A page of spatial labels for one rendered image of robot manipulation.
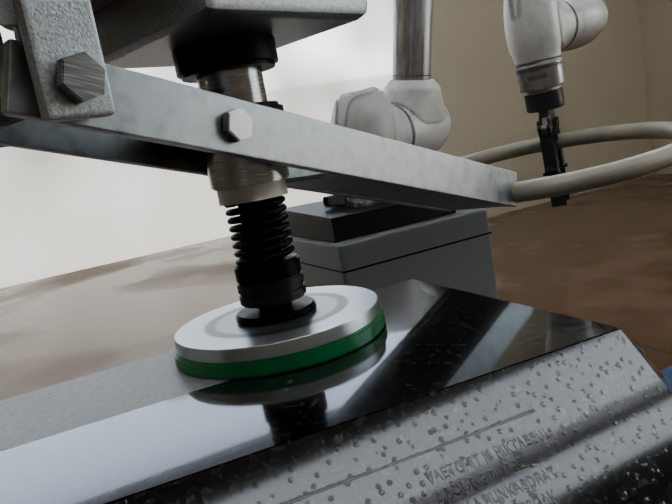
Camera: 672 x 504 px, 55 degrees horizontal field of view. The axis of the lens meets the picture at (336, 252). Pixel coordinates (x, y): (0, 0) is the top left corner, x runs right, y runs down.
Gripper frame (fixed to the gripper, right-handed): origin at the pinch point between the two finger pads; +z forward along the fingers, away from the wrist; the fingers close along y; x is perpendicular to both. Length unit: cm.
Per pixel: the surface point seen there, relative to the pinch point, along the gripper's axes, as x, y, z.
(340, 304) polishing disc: -11, 83, -8
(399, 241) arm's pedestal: -33.8, 9.1, 4.8
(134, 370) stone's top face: -29, 95, -6
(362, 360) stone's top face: -5, 92, -6
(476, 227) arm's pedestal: -20.7, -7.4, 7.9
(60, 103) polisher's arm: -14, 107, -32
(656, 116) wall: 16, -699, 71
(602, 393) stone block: 14, 91, -2
